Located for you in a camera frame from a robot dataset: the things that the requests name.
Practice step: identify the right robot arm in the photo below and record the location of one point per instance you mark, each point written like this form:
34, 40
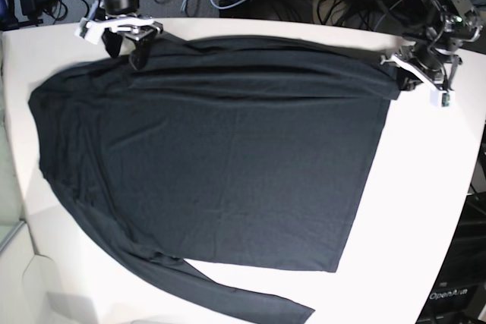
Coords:
113, 21

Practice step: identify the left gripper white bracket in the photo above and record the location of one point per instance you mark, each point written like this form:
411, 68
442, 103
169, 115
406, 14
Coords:
419, 61

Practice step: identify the dark navy long-sleeve shirt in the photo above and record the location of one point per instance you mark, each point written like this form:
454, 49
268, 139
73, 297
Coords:
247, 151

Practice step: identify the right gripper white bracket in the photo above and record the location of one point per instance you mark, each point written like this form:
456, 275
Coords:
109, 20

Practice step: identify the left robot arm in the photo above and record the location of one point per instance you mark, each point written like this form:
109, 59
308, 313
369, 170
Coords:
436, 29

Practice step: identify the black OpenArm case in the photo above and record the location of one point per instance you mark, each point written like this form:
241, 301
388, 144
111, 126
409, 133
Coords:
458, 294

